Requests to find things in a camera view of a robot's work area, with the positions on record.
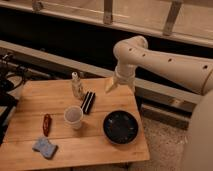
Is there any metal frame rail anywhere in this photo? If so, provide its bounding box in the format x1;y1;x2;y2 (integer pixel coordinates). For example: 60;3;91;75
0;40;201;112

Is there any blue sponge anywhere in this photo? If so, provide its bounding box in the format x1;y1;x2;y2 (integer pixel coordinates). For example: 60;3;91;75
32;137;58;159

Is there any black striped brush block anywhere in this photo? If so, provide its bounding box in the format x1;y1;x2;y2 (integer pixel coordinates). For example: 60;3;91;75
81;92;96;114

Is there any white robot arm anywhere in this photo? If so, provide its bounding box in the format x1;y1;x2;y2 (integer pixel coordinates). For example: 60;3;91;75
105;36;213;171

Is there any small patterned bottle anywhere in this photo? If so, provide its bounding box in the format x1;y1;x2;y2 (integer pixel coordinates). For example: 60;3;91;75
72;72;84;100

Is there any black cables and equipment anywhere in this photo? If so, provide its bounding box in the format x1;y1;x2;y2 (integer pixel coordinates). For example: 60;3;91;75
0;52;28;146

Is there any white ceramic cup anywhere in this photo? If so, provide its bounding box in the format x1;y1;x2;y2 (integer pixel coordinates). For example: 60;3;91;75
64;106;83;130

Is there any black round plate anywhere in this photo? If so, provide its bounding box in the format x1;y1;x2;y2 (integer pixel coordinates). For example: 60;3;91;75
103;110;139;144

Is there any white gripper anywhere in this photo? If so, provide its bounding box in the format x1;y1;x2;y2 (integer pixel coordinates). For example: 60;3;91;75
105;65;136;93

